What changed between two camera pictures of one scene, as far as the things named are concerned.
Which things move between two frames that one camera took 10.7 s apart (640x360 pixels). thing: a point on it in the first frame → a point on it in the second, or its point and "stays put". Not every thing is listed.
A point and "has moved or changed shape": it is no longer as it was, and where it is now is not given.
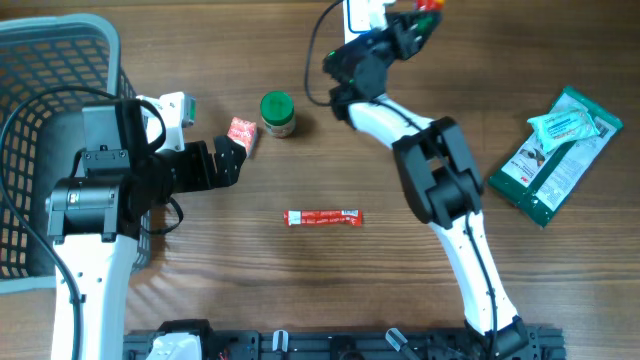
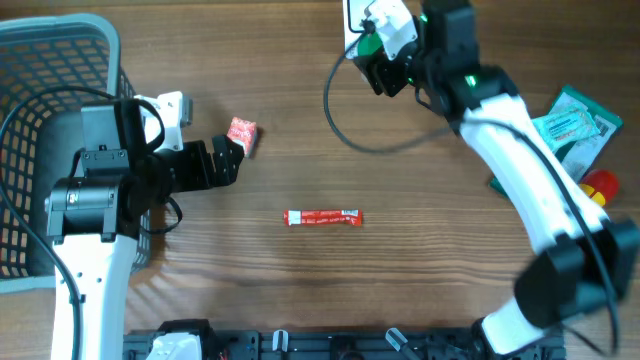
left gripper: [228, 172] stays put
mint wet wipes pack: [559, 127] stays put
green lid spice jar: [277, 109] has moved or changed shape
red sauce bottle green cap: [429, 5] has moved or changed shape
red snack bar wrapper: [323, 217] stays put
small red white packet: [244, 132] stays put
